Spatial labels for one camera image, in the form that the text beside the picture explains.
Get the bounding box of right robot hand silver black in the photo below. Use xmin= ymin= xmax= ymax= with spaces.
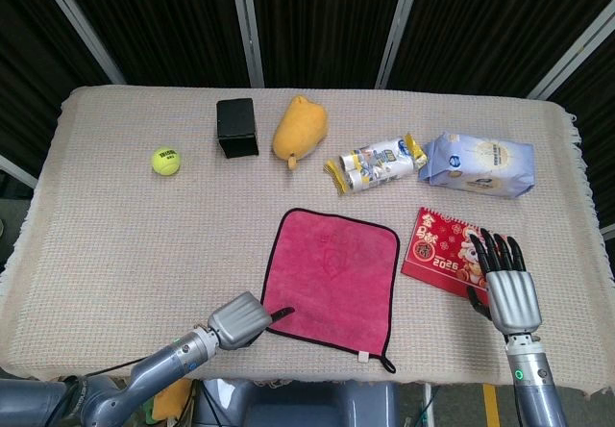
xmin=465 ymin=227 xmax=543 ymax=336

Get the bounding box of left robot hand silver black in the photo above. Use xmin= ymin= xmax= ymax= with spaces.
xmin=207 ymin=290 xmax=296 ymax=350

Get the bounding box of pink cloth with black trim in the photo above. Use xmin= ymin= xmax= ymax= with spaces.
xmin=259 ymin=207 xmax=401 ymax=374

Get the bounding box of red 2026 desk calendar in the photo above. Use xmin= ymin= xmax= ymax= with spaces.
xmin=401 ymin=206 xmax=507 ymax=303

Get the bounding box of orange plush on floor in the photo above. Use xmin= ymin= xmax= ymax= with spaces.
xmin=152 ymin=378 xmax=193 ymax=421

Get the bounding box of grey-blue robot torso base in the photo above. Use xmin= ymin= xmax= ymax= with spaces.
xmin=194 ymin=378 xmax=400 ymax=427

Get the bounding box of beige woven tablecloth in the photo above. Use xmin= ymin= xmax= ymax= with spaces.
xmin=0 ymin=85 xmax=615 ymax=397

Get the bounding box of white table leg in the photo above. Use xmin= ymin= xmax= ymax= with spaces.
xmin=421 ymin=382 xmax=436 ymax=427

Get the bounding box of blue snack bag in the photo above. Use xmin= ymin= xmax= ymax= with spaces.
xmin=416 ymin=131 xmax=536 ymax=201

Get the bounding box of yellow-green tennis ball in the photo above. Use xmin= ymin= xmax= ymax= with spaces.
xmin=152 ymin=145 xmax=183 ymax=176

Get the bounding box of white yellow bag roll pack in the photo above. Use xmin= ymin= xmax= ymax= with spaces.
xmin=323 ymin=133 xmax=429 ymax=197

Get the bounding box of black cube box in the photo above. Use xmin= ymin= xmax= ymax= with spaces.
xmin=215 ymin=97 xmax=260 ymax=160

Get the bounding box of orange plush toy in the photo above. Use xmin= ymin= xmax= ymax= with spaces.
xmin=272 ymin=94 xmax=330 ymax=172

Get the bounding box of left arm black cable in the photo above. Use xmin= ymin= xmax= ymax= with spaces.
xmin=84 ymin=355 xmax=151 ymax=381

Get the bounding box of black hook-and-loop strap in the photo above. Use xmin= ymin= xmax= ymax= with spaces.
xmin=61 ymin=374 xmax=86 ymax=405

